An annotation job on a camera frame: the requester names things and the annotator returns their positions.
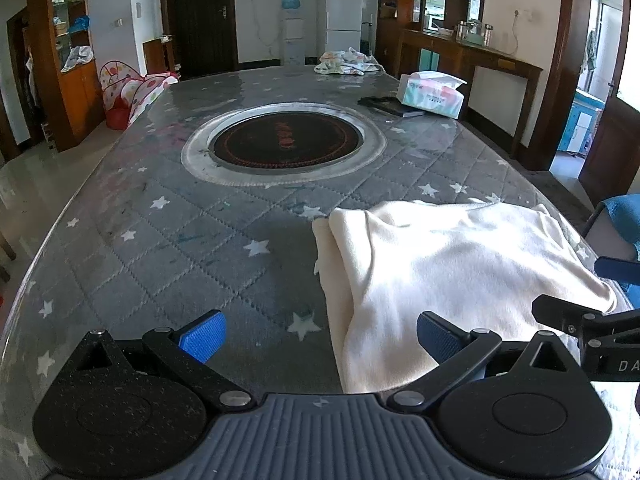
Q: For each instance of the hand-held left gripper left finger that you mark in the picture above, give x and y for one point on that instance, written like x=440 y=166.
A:
x=202 y=337

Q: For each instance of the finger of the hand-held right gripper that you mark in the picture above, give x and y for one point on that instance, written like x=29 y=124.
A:
x=620 y=267
x=565 y=312

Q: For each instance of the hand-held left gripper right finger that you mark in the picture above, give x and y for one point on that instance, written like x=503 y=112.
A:
x=440 y=340

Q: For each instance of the cream long sleeve top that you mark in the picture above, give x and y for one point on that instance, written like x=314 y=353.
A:
x=450 y=270

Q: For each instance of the pile of printed clothes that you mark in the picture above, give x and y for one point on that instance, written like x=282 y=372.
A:
x=345 y=62

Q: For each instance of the blue covered sofa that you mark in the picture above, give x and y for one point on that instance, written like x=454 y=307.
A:
x=625 y=215

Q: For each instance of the brown door with window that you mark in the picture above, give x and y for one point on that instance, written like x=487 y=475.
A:
x=610 y=150

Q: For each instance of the blue white cabinet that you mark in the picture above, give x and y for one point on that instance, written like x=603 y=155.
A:
x=580 y=125

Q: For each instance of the round black cooktop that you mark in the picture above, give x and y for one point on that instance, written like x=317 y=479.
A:
x=285 y=140

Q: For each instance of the black notebook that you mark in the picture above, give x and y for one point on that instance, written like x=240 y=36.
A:
x=390 y=105

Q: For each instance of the tissue pack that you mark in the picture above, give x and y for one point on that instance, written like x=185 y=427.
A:
x=430 y=97

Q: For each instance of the wooden sideboard table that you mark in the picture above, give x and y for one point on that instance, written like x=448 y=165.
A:
x=480 y=55

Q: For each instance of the polka dot play tent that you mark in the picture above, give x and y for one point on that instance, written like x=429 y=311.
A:
x=135 y=90

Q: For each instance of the glass jar with metal lid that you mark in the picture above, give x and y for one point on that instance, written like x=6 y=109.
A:
x=460 y=31
x=487 y=35

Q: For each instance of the wooden display cabinet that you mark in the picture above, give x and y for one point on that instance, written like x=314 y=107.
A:
x=75 y=90

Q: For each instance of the teal box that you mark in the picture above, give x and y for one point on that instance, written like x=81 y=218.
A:
x=430 y=60

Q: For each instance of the small wooden cabinet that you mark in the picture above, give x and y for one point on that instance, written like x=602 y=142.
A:
x=157 y=57

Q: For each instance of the white plastic bag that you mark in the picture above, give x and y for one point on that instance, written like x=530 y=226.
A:
x=77 y=57

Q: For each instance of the white water dispenser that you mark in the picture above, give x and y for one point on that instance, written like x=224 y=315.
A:
x=294 y=40

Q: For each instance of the dark wooden door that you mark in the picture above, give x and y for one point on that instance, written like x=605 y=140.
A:
x=200 y=20

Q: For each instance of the blue plastic bag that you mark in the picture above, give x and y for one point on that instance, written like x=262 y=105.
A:
x=80 y=24

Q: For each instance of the white refrigerator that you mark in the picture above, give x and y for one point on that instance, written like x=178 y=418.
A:
x=344 y=10

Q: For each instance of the dark wooden doorway frame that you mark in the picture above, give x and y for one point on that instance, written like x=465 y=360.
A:
x=560 y=60

